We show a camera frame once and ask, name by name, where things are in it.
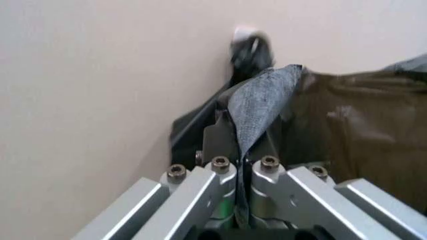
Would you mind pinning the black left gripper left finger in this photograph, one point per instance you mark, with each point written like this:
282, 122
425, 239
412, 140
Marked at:
187, 200

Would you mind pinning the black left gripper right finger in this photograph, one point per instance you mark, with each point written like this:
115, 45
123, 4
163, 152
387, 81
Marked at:
300, 200

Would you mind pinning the dark translucent garbage bag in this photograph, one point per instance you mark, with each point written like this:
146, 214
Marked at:
367, 112

